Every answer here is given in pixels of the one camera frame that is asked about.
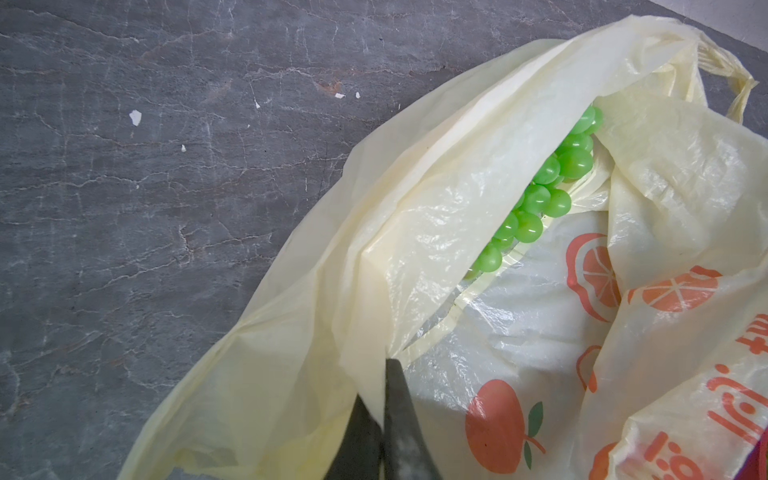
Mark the cream plastic bag fruit print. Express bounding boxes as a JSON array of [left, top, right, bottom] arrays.
[[120, 16, 767, 479]]

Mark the green grape bunch fake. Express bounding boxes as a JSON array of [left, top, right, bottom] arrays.
[[465, 105, 604, 280]]

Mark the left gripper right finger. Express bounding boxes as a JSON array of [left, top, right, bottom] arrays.
[[383, 359, 442, 480]]

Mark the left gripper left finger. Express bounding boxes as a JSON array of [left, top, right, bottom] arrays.
[[324, 396, 382, 480]]

